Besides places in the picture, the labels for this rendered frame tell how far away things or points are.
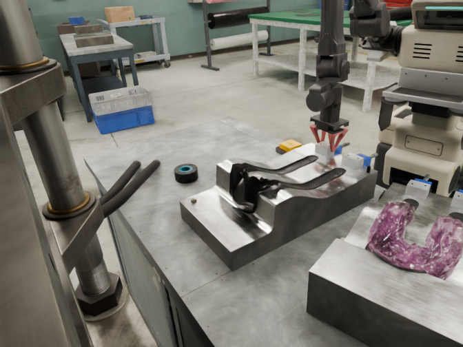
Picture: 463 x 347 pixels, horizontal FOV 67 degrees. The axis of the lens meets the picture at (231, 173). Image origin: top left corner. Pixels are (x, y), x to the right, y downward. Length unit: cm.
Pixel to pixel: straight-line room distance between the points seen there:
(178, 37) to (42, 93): 701
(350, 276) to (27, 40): 64
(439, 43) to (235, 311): 98
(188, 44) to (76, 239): 710
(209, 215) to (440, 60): 86
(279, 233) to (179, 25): 685
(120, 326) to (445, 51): 116
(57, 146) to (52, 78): 11
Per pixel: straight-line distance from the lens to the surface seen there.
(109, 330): 81
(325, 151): 112
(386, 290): 68
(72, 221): 67
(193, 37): 765
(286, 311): 76
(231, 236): 84
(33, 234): 19
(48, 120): 63
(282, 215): 84
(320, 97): 99
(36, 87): 56
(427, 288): 71
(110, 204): 90
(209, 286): 81
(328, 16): 104
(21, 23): 61
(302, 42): 487
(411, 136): 140
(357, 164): 106
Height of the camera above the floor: 139
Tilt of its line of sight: 29 degrees down
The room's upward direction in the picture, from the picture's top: 4 degrees counter-clockwise
